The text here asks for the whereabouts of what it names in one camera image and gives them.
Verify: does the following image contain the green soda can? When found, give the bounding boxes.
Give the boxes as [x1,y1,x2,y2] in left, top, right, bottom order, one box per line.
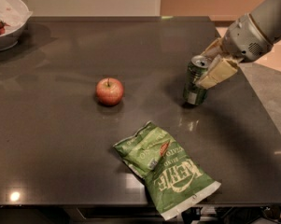
[183,55,210,105]

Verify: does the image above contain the white bowl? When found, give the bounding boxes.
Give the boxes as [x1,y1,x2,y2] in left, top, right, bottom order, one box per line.
[0,0,34,52]

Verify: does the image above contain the red apple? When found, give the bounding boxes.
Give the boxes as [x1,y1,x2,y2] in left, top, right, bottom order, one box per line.
[96,77,124,106]

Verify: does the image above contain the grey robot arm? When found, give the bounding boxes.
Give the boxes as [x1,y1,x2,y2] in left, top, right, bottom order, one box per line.
[195,0,281,89]

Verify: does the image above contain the green jalapeno chip bag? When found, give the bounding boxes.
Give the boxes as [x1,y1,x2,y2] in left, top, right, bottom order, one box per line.
[114,122,220,220]

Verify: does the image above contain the white paper napkin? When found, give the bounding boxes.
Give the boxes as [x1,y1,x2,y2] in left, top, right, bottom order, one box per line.
[0,0,33,27]

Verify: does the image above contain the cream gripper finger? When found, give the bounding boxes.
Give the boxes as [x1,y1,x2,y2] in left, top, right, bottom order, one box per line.
[195,55,239,90]
[201,38,223,59]

